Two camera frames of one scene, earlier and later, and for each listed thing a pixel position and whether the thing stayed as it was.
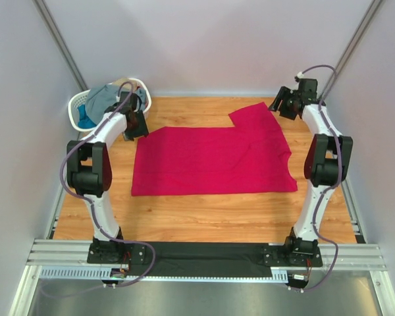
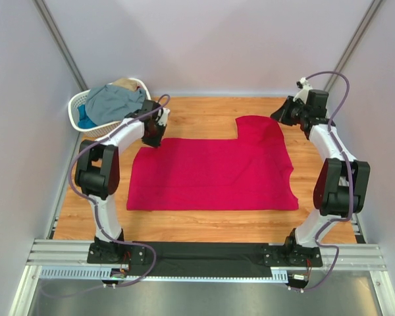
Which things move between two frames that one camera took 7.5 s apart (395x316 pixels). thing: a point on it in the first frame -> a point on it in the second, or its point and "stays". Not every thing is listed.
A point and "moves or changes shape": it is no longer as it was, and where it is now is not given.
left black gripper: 137,126 -> 155,138
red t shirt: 252,157 moves or changes shape
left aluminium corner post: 69,58 stays
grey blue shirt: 97,98 stays
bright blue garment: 83,121 stays
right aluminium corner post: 355,41 stays
